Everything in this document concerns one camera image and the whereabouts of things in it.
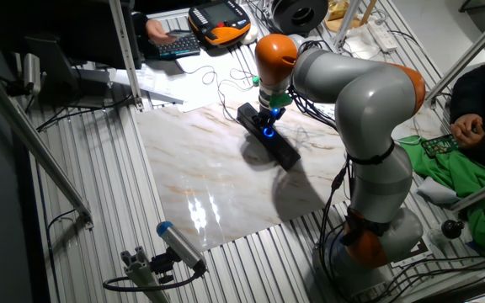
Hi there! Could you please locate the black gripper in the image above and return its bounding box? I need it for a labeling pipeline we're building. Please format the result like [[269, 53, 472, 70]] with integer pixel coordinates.
[[253, 104, 287, 130]]

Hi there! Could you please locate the black speaker bar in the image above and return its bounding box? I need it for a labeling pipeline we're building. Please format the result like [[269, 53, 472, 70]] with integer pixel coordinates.
[[237, 102, 301, 172]]

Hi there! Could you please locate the black round knob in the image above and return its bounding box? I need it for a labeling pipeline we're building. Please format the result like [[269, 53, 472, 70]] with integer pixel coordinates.
[[440, 219, 465, 240]]

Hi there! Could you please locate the bare human hand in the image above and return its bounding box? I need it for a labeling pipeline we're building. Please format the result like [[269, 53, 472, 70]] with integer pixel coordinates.
[[450, 113, 485, 149], [145, 19, 179, 46]]

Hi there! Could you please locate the white three-socket power strip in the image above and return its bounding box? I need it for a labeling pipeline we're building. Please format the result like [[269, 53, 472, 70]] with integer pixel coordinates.
[[309, 104, 337, 125]]

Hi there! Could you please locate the black filament spool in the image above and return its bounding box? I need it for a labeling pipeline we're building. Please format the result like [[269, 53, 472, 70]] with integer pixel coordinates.
[[270, 0, 329, 38]]

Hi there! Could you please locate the orange black teach pendant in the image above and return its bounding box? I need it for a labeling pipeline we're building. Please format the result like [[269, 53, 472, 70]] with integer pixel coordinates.
[[187, 0, 252, 46]]

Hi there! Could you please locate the black keyboard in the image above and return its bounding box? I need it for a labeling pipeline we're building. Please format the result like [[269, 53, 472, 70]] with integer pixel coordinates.
[[143, 33, 201, 61]]

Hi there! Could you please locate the light wooden board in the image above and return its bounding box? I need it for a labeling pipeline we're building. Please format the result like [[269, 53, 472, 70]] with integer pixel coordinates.
[[324, 0, 378, 34]]

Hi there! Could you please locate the smartphone with colourful screen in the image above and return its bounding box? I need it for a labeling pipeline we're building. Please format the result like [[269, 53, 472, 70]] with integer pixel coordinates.
[[420, 134, 461, 159]]

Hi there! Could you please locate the white foam sheet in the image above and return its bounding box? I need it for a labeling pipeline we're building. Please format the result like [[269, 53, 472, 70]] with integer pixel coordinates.
[[417, 176, 461, 206]]

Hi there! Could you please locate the black monitor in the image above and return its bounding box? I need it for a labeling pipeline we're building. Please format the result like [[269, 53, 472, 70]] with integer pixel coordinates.
[[23, 0, 142, 106]]

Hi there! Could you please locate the green cloth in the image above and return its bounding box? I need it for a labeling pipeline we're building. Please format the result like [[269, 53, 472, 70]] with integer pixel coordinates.
[[397, 134, 485, 260]]

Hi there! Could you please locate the thin black speaker cable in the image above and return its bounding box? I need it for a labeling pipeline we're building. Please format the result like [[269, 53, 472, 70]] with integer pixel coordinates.
[[173, 58, 264, 123]]

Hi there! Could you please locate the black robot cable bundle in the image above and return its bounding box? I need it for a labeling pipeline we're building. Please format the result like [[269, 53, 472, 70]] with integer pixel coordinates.
[[287, 40, 355, 302]]

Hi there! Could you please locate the aluminium frame post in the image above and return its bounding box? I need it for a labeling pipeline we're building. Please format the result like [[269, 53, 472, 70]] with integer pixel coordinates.
[[334, 0, 362, 45], [108, 0, 145, 111]]

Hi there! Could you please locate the silver camera blue end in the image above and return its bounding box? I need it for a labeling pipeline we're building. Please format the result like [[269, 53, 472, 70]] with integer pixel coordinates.
[[156, 221, 208, 273]]

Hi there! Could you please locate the aluminium camera mount profile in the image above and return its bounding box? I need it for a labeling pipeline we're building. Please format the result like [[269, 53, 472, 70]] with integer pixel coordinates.
[[120, 246, 172, 303]]

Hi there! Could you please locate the black camera cable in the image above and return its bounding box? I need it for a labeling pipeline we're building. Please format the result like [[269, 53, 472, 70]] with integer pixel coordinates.
[[102, 268, 206, 293]]

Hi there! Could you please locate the aluminium frame bar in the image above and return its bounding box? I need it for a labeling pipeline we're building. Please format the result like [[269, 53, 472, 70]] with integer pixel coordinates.
[[450, 172, 485, 211], [425, 2, 485, 104], [0, 58, 94, 231]]

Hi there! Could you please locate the small silver camera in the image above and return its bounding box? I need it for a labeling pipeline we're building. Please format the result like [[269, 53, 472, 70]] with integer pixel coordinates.
[[22, 52, 42, 96]]

